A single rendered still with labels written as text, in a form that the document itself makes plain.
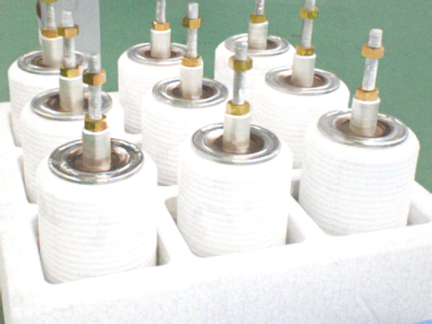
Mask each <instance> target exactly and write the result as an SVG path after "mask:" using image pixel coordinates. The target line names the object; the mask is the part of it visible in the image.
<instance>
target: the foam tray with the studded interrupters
mask: <svg viewBox="0 0 432 324"><path fill-rule="evenodd" d="M301 172H302V168H301V169H295V170H292V173H291V180H290V191H289V196H290V197H289V205H288V206H289V215H288V222H287V232H286V240H285V246H281V247H275V248H266V249H262V250H256V251H247V252H242V253H237V254H232V255H223V256H218V257H213V258H197V257H195V256H193V255H192V252H191V250H190V249H189V247H188V246H187V245H186V243H185V241H184V239H183V238H182V236H181V233H180V231H179V230H178V228H177V187H178V185H173V186H166V187H161V186H157V266H156V267H151V268H142V270H136V271H131V272H123V273H117V274H112V275H104V276H99V277H93V278H89V279H84V280H79V281H74V282H65V283H59V284H51V283H48V282H47V281H45V280H44V278H43V274H42V267H41V263H42V260H41V248H40V240H39V238H40V237H39V217H38V205H37V204H29V203H28V202H27V200H26V196H25V179H24V168H23V158H22V147H17V146H15V144H14V134H13V124H12V105H11V102H4V103H0V288H1V294H2V305H3V311H4V318H5V324H411V323H415V322H423V321H426V320H430V319H432V195H431V194H430V192H429V191H427V190H425V189H424V188H422V187H421V186H420V185H419V184H418V183H416V182H415V181H413V186H412V191H411V197H410V206H409V209H408V215H407V224H406V227H402V228H392V229H386V230H382V231H372V232H367V233H362V234H357V235H347V236H342V237H333V236H329V235H326V233H325V232H323V231H322V229H321V228H319V227H318V226H317V225H316V223H315V222H314V221H313V220H312V219H311V218H310V216H309V215H308V214H307V213H306V212H304V210H303V209H302V208H301V207H300V206H299V188H300V182H301Z"/></svg>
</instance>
